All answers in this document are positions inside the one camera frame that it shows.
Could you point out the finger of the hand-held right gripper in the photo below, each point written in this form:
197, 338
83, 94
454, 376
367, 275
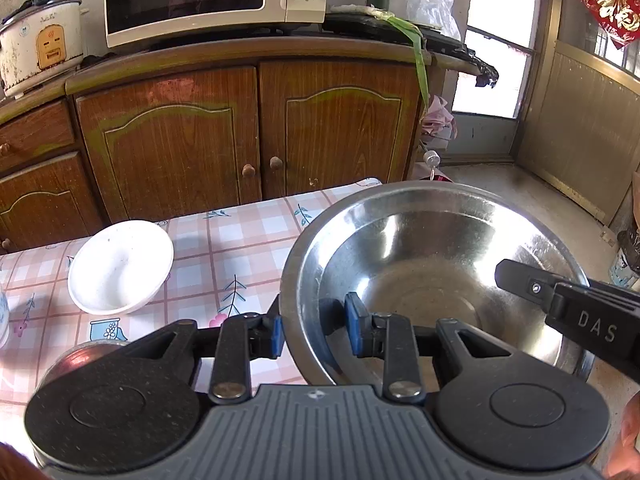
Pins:
522, 280

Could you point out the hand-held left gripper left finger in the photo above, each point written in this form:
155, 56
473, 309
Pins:
276, 337

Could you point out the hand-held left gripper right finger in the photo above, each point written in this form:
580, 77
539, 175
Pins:
356, 325

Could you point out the deep steel bowl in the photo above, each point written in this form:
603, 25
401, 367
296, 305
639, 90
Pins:
430, 240

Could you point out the white ceramic bowl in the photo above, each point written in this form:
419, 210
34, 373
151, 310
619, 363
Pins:
120, 265

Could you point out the large steel plate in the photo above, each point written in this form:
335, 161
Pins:
85, 355

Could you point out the blue floral bowl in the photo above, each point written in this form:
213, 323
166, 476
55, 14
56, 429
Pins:
4, 317

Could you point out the person's right hand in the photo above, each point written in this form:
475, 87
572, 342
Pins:
627, 440

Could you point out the dark container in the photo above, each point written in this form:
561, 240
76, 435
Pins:
625, 260

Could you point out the pink checked tablecloth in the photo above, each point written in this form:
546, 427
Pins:
225, 250

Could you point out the red bag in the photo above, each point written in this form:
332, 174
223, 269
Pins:
440, 177

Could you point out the metal door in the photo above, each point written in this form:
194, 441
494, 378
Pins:
575, 125

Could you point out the pink cloth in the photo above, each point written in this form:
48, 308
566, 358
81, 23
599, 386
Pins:
440, 120

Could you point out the window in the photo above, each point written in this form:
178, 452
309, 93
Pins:
495, 70

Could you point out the wooden kitchen cabinet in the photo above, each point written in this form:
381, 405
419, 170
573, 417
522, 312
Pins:
200, 130

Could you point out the green leek leaf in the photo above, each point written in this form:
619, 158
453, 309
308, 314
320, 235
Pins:
417, 55

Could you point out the red paper decoration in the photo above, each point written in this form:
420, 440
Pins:
612, 10

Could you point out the clear plastic bag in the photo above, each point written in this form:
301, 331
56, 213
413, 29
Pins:
430, 0

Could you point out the black cooktop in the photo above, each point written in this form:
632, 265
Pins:
360, 25

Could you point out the white microwave oven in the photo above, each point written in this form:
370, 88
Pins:
200, 0

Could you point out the white rice cooker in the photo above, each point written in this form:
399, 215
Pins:
40, 45

